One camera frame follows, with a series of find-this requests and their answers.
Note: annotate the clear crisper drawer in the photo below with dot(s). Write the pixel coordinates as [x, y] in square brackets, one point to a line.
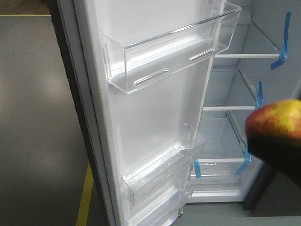
[216, 176]

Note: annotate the upper clear door bin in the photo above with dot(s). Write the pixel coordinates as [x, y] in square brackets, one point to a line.
[137, 64]

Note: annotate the clear door bin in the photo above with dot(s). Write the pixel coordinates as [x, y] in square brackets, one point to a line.
[140, 184]
[161, 208]
[137, 64]

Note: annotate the lower clear door bin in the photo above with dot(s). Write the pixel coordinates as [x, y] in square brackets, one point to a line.
[161, 208]

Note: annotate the side-by-side refrigerator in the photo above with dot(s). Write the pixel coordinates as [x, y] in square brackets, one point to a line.
[262, 65]

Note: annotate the refrigerator door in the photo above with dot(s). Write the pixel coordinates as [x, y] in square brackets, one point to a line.
[124, 132]

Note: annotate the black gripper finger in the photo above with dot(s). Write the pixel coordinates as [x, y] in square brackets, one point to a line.
[282, 153]

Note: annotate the middle clear door bin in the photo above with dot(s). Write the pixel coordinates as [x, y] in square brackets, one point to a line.
[140, 184]

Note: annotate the red yellow apple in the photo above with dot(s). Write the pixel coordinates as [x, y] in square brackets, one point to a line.
[279, 119]

